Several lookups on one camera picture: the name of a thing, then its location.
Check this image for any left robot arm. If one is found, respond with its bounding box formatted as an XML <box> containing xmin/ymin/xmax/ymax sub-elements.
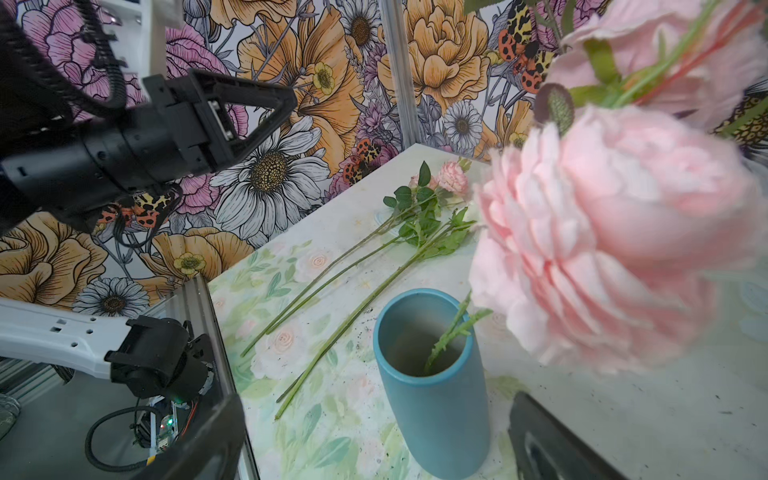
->
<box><xmin>1</xmin><ymin>70</ymin><xmax>297</xmax><ymax>402</ymax></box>

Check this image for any teal ceramic vase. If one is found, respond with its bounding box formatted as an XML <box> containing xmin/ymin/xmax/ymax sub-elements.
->
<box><xmin>373</xmin><ymin>289</ymin><xmax>492</xmax><ymax>479</ymax></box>

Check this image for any white daisy flower stem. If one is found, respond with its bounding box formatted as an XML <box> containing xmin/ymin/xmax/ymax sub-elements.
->
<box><xmin>274</xmin><ymin>206</ymin><xmax>477</xmax><ymax>421</ymax></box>

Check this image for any small pink carnation stem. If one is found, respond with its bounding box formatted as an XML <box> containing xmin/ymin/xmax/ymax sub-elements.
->
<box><xmin>241</xmin><ymin>157</ymin><xmax>472</xmax><ymax>355</ymax></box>

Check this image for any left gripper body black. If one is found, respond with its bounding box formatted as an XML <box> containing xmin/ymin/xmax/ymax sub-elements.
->
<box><xmin>1</xmin><ymin>83</ymin><xmax>228</xmax><ymax>233</ymax></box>

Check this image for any spare glass vase outside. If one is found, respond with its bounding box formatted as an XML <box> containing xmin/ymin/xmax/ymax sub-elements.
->
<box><xmin>0</xmin><ymin>393</ymin><xmax>21</xmax><ymax>439</ymax></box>

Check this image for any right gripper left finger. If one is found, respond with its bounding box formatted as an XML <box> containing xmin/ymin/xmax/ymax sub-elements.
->
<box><xmin>134</xmin><ymin>394</ymin><xmax>246</xmax><ymax>480</ymax></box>

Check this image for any aluminium front rail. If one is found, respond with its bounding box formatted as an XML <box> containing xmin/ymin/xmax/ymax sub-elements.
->
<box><xmin>150</xmin><ymin>278</ymin><xmax>260</xmax><ymax>479</ymax></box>

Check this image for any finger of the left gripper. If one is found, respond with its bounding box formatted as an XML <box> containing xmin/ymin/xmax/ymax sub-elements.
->
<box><xmin>190</xmin><ymin>70</ymin><xmax>297</xmax><ymax>171</ymax></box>

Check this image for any cream rose stem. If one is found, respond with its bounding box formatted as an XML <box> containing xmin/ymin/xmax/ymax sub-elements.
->
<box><xmin>256</xmin><ymin>189</ymin><xmax>439</xmax><ymax>341</ymax></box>

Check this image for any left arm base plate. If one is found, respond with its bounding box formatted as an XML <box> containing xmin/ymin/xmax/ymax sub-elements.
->
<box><xmin>129</xmin><ymin>395</ymin><xmax>229</xmax><ymax>479</ymax></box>

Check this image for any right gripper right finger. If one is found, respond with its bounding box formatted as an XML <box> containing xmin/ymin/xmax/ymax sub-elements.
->
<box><xmin>508</xmin><ymin>392</ymin><xmax>626</xmax><ymax>480</ymax></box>

